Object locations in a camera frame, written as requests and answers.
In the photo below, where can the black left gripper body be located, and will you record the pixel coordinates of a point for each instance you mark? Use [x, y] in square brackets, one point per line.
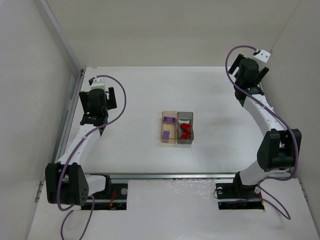
[111, 97]

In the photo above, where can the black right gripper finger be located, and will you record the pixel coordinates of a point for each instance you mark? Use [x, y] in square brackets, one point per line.
[262, 73]
[236, 63]

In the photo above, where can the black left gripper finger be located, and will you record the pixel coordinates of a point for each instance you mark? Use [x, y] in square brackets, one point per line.
[84, 99]
[111, 99]

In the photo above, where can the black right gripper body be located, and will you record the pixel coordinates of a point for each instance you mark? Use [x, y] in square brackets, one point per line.
[263, 72]

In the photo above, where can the purple lego brick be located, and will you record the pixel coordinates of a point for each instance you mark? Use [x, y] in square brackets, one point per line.
[166, 134]
[169, 119]

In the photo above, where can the red lego brick assembly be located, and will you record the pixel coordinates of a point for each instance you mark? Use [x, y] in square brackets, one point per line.
[186, 131]

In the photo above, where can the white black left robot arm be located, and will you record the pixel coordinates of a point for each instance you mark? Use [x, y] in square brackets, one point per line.
[66, 182]

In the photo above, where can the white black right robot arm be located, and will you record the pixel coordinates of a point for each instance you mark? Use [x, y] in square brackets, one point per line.
[247, 180]

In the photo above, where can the wooden tray container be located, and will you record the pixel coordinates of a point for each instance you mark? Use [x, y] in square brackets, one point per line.
[172, 127]

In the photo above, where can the grey plastic container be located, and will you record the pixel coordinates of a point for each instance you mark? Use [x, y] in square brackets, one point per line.
[185, 117]

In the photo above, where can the aluminium rail left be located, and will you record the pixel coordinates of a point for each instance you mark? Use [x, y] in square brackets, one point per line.
[67, 115]

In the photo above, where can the aluminium rail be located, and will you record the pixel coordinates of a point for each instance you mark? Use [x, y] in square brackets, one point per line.
[67, 115]
[276, 151]
[165, 176]

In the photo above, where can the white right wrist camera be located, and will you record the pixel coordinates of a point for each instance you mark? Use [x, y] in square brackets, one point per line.
[262, 55]

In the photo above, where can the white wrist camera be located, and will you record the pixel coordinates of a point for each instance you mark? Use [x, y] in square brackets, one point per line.
[262, 55]
[97, 83]

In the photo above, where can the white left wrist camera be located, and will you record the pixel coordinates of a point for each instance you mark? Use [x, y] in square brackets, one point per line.
[97, 83]

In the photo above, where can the aluminium rail front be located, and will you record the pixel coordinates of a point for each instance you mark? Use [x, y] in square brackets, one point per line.
[165, 176]

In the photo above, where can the aluminium rail right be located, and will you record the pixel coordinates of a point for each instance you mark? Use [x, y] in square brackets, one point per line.
[276, 151]

